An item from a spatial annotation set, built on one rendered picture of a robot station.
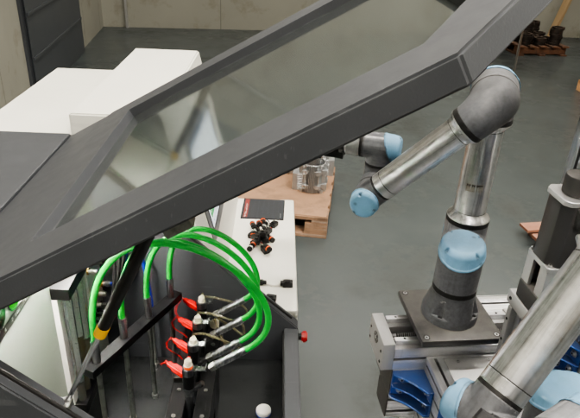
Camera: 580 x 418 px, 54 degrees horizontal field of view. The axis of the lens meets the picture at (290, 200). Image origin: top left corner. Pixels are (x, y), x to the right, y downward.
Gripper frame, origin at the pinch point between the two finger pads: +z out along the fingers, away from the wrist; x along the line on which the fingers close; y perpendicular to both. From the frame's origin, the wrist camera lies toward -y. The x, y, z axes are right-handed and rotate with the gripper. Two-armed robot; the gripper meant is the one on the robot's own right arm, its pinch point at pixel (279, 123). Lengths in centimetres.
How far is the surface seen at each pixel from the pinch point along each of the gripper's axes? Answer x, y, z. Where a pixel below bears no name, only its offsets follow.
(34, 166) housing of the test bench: -59, -13, 33
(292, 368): -47, 45, -20
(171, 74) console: 2.1, -9.3, 34.9
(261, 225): 8.0, 45.4, 10.4
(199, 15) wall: 758, 229, 431
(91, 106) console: -33, -14, 37
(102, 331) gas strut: -95, -14, -8
